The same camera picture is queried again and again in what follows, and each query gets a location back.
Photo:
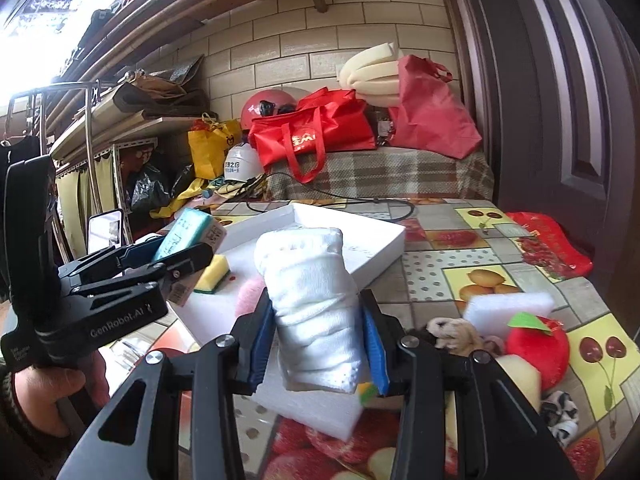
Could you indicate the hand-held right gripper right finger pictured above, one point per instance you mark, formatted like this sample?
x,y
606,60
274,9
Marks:
x,y
375,355

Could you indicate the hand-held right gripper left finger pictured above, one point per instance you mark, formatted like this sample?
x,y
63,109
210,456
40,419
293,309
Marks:
x,y
260,340

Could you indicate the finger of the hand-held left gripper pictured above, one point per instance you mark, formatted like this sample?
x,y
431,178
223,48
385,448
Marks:
x,y
185,260
110,257

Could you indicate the teal tissue packet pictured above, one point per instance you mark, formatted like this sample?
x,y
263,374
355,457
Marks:
x,y
185,230

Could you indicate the large white foam block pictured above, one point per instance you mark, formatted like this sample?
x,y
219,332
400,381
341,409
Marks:
x,y
310,410

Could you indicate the white shallow box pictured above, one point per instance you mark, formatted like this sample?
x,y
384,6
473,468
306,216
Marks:
x,y
370,245

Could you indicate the small white sponge block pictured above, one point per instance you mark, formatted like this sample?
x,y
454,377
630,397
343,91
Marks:
x,y
505,310

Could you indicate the pale yellow sponge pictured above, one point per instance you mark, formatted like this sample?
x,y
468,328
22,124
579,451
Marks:
x,y
520,375

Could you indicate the red plush apple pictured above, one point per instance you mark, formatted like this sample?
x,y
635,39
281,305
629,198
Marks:
x,y
537,355

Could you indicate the black white knotted cloth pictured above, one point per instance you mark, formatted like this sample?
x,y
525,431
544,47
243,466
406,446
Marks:
x,y
562,410

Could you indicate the person's left forearm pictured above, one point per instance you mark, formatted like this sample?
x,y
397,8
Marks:
x,y
20,440

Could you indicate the person's left hand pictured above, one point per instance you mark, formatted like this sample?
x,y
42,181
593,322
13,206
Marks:
x,y
45,385

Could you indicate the smartphone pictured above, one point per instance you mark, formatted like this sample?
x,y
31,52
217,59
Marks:
x,y
105,227

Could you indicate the yellow green scouring sponge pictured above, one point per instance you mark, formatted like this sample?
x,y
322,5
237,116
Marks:
x,y
212,275

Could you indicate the pink fluffy puff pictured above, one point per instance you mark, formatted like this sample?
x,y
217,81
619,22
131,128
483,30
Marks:
x,y
250,297

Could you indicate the yellow crumpled cloth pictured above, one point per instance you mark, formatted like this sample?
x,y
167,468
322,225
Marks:
x,y
180,195

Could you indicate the yellow shelf curtain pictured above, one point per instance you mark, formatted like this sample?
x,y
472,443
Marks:
x,y
102,180

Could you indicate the black plastic bag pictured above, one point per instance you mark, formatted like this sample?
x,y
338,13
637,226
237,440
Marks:
x,y
150,185

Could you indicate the yellow shopping bag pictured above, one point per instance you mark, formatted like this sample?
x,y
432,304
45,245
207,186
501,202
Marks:
x,y
210,150

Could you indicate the white jug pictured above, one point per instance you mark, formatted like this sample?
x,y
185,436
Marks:
x,y
242,162

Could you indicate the metal clothes rack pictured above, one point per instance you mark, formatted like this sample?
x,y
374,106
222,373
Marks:
x,y
89,135

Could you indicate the wooden shelf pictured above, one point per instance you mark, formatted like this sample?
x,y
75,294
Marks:
x,y
125,127

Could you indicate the fruit print tablecloth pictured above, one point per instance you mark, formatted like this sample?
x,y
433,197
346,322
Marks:
x,y
500,255

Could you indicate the cardboard pile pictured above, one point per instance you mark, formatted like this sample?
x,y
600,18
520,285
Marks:
x,y
150,95

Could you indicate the red helmet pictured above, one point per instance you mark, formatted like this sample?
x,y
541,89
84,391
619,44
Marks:
x,y
265,102

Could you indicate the plaid blanket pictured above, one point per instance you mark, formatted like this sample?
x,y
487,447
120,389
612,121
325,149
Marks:
x,y
400,175

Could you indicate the red tote bag gold print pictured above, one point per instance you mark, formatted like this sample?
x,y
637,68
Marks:
x,y
325,130

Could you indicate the red patterned stool cushion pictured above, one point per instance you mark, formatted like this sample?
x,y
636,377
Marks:
x,y
550,240

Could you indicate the plain red bag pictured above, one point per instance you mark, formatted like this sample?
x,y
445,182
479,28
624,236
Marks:
x,y
430,115

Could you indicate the cream folded foam bundle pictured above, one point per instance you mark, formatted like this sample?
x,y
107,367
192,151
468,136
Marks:
x,y
365,75

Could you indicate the dark panelled door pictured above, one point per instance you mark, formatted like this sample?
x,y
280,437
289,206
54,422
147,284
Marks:
x,y
550,110

